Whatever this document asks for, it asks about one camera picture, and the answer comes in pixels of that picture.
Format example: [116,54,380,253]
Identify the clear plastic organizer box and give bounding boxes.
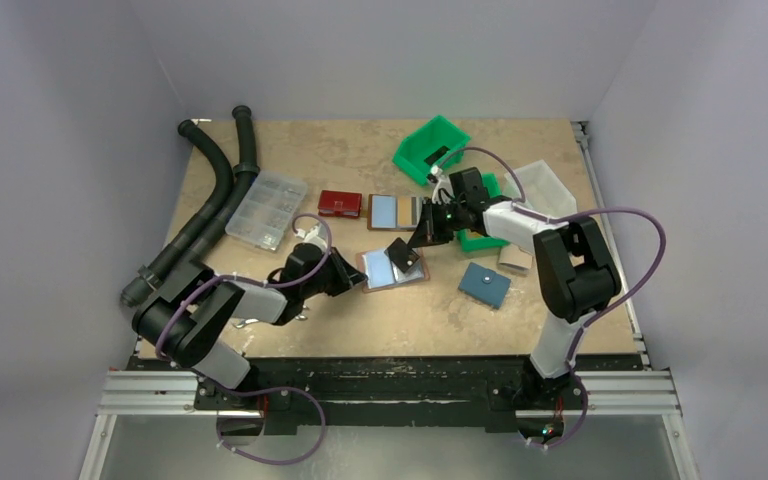
[225,171,308,251]

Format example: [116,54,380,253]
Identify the clear white plastic bin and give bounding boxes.
[514,160,578,218]

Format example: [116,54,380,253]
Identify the blue leather card holder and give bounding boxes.
[458,262,511,309]

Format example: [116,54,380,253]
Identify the yellow striped card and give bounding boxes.
[395,196,422,230]

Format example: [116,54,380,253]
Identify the small green plastic bin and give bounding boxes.
[456,173,508,254]

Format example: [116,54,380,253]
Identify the black VIP card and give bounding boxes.
[385,238,420,273]

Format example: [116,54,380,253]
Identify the pink leather card holder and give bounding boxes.
[356,248,430,293]

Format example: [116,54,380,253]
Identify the black corrugated hose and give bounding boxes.
[119,119,235,309]
[163,105,261,291]

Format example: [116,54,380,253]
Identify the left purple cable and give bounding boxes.
[153,213,334,467]

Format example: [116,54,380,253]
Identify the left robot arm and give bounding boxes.
[131,242,367,390]

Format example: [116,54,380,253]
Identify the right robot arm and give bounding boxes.
[391,167,621,379]

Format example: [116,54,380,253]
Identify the large green plastic bin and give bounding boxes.
[392,115,471,186]

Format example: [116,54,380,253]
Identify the red leather card holder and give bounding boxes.
[317,190,363,218]

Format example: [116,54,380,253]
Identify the right black corrugated hose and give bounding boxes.
[163,105,261,291]

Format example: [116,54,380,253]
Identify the aluminium frame rail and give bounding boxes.
[78,370,197,480]

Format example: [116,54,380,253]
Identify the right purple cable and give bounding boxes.
[433,146,668,452]

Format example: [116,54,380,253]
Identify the brown open card holder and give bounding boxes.
[367,194,414,231]

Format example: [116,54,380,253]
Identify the purple cable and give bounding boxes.
[153,213,334,467]
[433,146,668,452]

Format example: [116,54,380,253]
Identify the silver wrench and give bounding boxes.
[230,314,308,329]

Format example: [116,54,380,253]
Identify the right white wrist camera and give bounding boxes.
[427,165,455,204]

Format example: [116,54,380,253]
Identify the left black corrugated hose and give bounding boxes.
[119,119,235,309]

